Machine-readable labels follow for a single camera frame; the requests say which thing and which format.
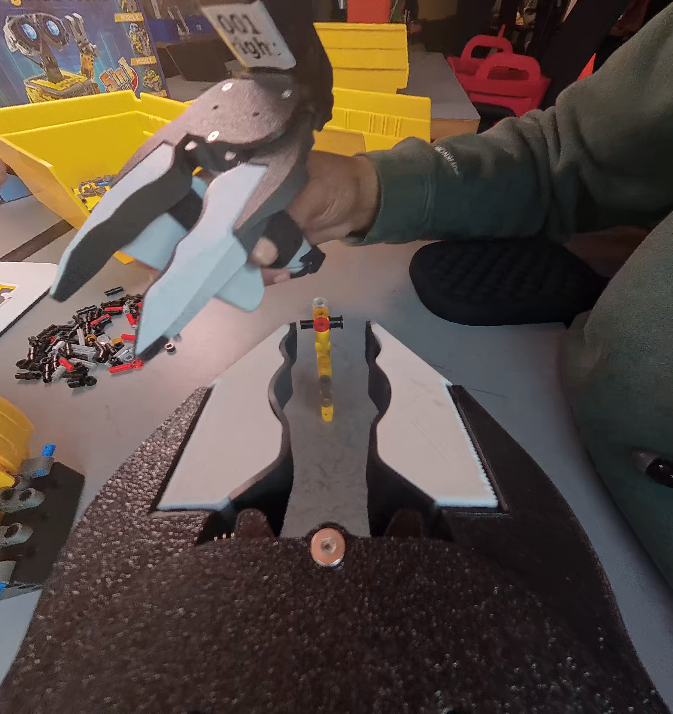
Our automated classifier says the pile of red black lego pins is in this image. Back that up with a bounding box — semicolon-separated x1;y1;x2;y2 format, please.
14;290;176;388

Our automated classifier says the blue lego set box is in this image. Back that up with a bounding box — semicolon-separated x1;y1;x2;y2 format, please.
0;0;170;206

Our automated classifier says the yellow lego model black base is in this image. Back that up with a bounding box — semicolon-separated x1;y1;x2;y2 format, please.
0;385;86;611

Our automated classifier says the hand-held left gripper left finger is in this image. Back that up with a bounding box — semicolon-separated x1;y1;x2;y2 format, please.
156;321;298;511

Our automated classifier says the black cable plug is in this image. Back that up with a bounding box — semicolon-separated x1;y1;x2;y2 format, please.
629;449;673;491

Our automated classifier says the red plastic handled carrier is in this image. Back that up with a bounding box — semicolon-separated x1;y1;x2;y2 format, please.
448;33;513;76

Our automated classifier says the heap of dark grey lego parts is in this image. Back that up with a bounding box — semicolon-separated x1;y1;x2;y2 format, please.
77;176;117;210

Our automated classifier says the yellow parts bin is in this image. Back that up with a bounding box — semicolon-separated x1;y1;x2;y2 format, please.
314;89;432;157
0;91;203;263
314;22;410;93

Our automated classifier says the person's green sweatshirt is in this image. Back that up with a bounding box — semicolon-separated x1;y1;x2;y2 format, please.
560;184;673;609

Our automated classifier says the black chair armrest pad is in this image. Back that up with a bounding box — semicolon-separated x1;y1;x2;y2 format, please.
409;240;611;327

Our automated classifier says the red office chair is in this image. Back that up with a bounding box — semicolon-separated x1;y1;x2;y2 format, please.
470;53;552;118

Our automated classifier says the white rounded board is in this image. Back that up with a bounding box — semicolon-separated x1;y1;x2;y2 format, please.
0;262;58;355

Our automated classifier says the person's right hand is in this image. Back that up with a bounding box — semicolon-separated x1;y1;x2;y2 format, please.
250;151;382;286

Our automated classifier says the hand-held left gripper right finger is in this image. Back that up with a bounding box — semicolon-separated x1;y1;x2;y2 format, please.
364;321;499;509

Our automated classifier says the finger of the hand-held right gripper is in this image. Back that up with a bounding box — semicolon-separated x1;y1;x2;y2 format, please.
134;164;269;361
49;145;196;303

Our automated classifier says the yellow lego beam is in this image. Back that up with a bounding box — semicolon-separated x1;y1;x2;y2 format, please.
300;298;344;422

